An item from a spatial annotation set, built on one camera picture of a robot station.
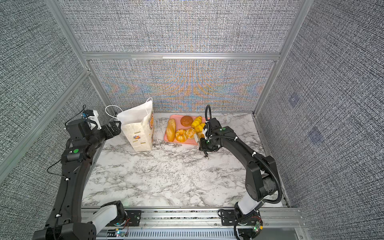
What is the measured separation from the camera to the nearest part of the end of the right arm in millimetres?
617

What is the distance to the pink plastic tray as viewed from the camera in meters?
0.99

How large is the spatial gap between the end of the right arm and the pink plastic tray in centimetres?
15
